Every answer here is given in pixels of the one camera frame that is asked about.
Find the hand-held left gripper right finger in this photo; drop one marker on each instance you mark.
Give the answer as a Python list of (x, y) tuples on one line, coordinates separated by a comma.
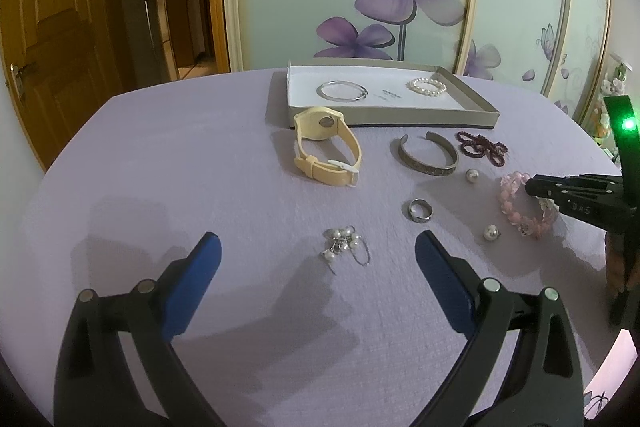
[(440, 277)]

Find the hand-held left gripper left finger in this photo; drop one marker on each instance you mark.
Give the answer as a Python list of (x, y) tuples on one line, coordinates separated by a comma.
[(200, 272)]

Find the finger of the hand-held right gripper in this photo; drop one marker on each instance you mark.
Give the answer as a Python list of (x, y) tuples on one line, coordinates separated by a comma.
[(585, 208), (560, 187)]

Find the pearl earring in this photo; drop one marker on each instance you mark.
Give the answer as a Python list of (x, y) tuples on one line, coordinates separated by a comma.
[(490, 233), (472, 176)]

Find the cream wrist watch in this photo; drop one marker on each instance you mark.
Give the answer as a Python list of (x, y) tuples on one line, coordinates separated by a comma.
[(320, 169)]

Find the grey cardboard tray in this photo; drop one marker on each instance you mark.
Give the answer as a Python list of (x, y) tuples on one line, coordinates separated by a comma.
[(310, 99)]

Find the person's right hand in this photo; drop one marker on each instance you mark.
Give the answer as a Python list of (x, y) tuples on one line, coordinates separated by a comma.
[(615, 262)]

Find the lilac tablecloth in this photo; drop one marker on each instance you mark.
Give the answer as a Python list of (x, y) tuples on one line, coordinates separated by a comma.
[(200, 167)]

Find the pearl cluster drop earrings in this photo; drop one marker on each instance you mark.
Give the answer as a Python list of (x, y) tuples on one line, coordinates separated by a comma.
[(340, 244)]

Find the pale decorative bouquet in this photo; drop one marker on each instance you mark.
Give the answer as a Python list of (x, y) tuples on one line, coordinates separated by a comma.
[(615, 82)]

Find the swirl print sliding door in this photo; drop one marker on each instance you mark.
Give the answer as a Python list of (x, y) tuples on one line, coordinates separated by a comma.
[(585, 7)]

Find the silver bangle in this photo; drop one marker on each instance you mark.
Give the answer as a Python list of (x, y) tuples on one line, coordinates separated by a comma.
[(320, 91)]

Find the wooden door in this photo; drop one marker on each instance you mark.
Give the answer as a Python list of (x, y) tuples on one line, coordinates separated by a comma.
[(55, 32)]

